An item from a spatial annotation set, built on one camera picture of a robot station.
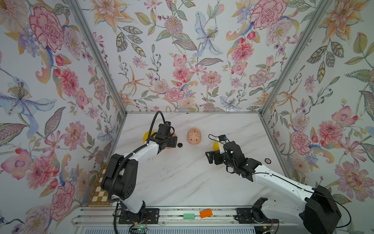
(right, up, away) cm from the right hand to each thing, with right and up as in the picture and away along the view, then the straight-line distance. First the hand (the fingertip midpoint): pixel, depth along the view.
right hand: (212, 149), depth 83 cm
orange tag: (-4, -31, -8) cm, 33 cm away
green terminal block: (-13, -32, -10) cm, 36 cm away
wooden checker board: (-61, -25, -5) cm, 66 cm away
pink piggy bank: (-21, +9, -5) cm, 23 cm away
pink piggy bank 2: (-9, +7, +13) cm, 18 cm away
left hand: (-24, +6, +11) cm, 27 cm away
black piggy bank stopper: (-19, +1, +17) cm, 26 cm away
